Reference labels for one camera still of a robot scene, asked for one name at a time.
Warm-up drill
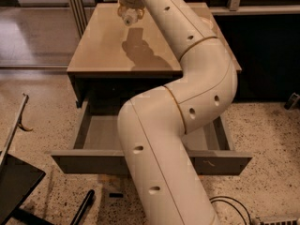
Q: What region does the blue labelled plastic bottle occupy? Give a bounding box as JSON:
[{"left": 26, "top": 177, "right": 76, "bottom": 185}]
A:
[{"left": 121, "top": 9, "right": 138, "bottom": 26}]

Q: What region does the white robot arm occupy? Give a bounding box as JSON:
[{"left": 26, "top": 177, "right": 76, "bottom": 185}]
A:
[{"left": 117, "top": 0, "right": 237, "bottom": 225}]

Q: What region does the grey drawer cabinet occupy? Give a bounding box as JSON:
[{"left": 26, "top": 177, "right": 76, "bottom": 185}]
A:
[{"left": 67, "top": 4, "right": 240, "bottom": 104}]

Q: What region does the open grey top drawer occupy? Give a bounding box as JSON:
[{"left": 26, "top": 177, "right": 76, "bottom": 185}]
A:
[{"left": 51, "top": 96, "right": 252, "bottom": 175}]

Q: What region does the white shallow bowl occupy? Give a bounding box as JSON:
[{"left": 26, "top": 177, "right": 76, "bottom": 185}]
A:
[{"left": 201, "top": 17, "right": 214, "bottom": 30}]

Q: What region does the black chair base leg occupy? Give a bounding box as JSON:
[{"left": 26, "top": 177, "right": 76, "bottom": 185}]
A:
[{"left": 70, "top": 189, "right": 95, "bottom": 225}]

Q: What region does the white floor vent grille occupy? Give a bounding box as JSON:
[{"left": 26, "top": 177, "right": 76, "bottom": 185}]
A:
[{"left": 252, "top": 217, "right": 300, "bottom": 225}]

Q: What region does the black panel with metal frame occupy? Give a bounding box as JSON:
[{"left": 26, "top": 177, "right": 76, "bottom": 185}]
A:
[{"left": 0, "top": 95, "right": 45, "bottom": 225}]

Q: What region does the black cable loop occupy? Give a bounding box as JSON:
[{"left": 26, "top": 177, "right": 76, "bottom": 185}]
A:
[{"left": 209, "top": 196, "right": 253, "bottom": 225}]

